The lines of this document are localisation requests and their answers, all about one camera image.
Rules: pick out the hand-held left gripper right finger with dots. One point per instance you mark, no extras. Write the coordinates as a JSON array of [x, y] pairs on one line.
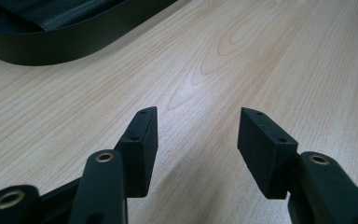
[[262, 152]]

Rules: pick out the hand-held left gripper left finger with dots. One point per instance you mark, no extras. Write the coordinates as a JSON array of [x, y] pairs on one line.
[[139, 155]]

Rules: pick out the black oval tray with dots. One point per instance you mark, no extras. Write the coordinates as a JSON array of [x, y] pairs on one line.
[[59, 48]]

